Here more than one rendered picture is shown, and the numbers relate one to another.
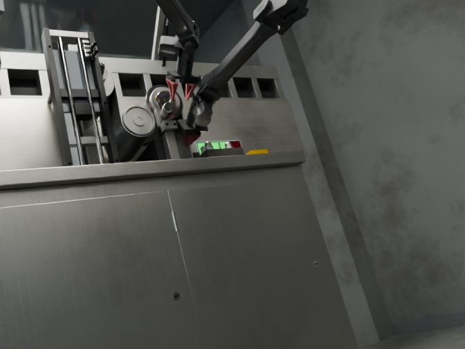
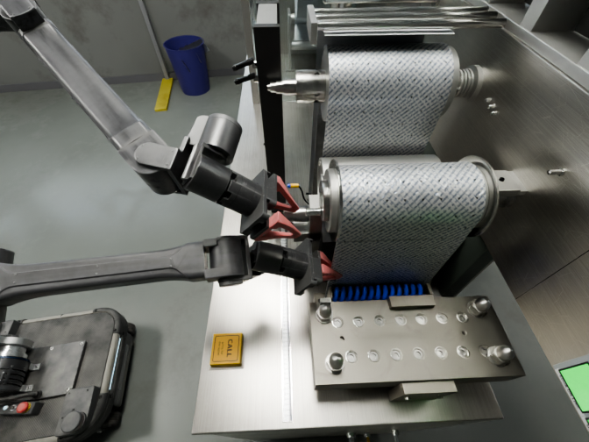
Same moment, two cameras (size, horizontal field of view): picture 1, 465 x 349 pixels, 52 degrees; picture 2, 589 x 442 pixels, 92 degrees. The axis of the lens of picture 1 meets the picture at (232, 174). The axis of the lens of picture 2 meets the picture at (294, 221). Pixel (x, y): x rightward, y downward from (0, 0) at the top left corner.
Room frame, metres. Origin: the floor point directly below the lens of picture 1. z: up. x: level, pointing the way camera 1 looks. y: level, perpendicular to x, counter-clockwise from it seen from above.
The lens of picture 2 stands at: (1.78, -0.16, 1.63)
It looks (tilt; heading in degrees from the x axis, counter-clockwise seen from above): 52 degrees down; 121
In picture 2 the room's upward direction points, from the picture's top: straight up
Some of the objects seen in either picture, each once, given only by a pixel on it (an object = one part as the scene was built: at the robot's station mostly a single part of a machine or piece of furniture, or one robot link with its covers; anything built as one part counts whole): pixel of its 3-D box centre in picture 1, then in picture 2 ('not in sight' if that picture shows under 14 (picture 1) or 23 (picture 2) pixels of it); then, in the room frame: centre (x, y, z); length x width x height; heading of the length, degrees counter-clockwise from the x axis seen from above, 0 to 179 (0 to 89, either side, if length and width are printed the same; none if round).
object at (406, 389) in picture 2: not in sight; (420, 392); (1.95, 0.04, 0.96); 0.10 x 0.03 x 0.11; 33
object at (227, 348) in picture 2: (254, 156); (227, 349); (1.55, -0.09, 0.91); 0.07 x 0.07 x 0.02; 33
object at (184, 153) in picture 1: (175, 146); (387, 264); (1.79, 0.19, 1.12); 0.23 x 0.01 x 0.18; 33
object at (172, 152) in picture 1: (171, 145); (304, 245); (1.60, 0.18, 1.05); 0.06 x 0.05 x 0.31; 33
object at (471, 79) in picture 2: not in sight; (456, 83); (1.76, 0.54, 1.33); 0.07 x 0.07 x 0.07; 33
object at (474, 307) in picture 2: not in sight; (481, 304); (1.99, 0.24, 1.05); 0.04 x 0.04 x 0.04
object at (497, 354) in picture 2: not in sight; (503, 353); (2.05, 0.16, 1.05); 0.04 x 0.04 x 0.04
